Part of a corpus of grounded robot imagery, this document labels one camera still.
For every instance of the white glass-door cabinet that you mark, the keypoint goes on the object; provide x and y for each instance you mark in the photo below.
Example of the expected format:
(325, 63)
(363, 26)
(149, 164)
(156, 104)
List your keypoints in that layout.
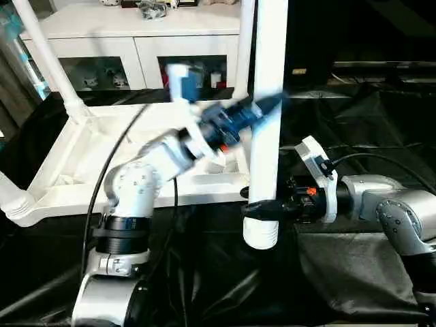
(122, 30)

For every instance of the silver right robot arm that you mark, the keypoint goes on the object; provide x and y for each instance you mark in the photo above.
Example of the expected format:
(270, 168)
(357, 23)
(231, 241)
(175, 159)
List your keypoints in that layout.
(388, 211)

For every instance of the white upturned plastic table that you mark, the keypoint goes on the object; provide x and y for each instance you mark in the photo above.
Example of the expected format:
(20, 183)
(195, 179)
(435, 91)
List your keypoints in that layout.
(75, 150)

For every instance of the grey curtain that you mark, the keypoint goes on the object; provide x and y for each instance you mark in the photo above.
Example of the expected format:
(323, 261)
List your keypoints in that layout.
(17, 68)

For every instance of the grey crumpled object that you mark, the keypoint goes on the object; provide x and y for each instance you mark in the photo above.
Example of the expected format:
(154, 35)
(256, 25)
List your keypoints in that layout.
(153, 7)

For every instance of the black work mat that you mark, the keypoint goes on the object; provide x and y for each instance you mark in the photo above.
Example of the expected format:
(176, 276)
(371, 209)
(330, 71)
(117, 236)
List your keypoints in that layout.
(272, 286)

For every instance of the white plastic table leg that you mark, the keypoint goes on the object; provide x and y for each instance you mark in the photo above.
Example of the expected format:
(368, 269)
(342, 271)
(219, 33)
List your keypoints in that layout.
(48, 61)
(244, 48)
(269, 82)
(15, 197)

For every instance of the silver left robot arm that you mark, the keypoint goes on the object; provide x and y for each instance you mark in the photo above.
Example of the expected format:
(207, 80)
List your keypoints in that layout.
(136, 191)

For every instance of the black case with yellow label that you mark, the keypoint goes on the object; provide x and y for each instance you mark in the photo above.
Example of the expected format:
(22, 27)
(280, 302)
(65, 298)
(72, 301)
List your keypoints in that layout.
(354, 34)

